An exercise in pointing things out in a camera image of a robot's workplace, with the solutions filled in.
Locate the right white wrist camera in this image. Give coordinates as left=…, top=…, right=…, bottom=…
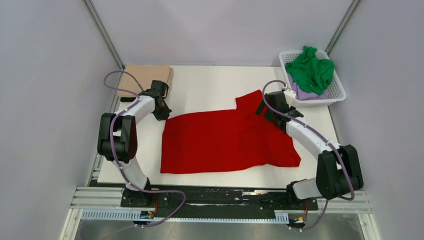
left=282, top=88, right=296, bottom=106

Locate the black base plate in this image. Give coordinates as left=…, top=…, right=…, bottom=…
left=120, top=185, right=318, bottom=219

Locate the folded beige t shirt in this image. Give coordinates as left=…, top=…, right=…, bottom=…
left=118, top=64, right=174, bottom=94

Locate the green t shirt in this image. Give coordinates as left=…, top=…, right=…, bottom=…
left=284, top=45, right=335, bottom=95

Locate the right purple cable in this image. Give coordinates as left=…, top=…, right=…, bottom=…
left=261, top=79, right=356, bottom=232

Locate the lilac t shirt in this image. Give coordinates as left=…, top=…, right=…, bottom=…
left=286, top=72, right=331, bottom=101

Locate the aluminium frame post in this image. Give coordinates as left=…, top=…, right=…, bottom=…
left=324, top=0, right=362, bottom=55
left=82, top=0, right=125, bottom=70

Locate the red t shirt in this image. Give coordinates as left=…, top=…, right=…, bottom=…
left=160, top=90, right=301, bottom=174

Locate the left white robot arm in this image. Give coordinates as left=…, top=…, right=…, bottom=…
left=97, top=80, right=171, bottom=207

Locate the left aluminium frame post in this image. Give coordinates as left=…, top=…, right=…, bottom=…
left=82, top=0, right=125, bottom=70

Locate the right aluminium frame post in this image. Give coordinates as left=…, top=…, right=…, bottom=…
left=324, top=0, right=362, bottom=55

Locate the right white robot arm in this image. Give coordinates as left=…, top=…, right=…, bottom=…
left=256, top=90, right=364, bottom=209

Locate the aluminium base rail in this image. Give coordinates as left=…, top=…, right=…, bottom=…
left=70, top=186, right=372, bottom=214

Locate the white plastic basket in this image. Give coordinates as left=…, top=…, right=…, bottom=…
left=278, top=46, right=347, bottom=108

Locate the white slotted cable duct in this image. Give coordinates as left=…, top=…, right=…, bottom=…
left=80, top=209, right=290, bottom=224

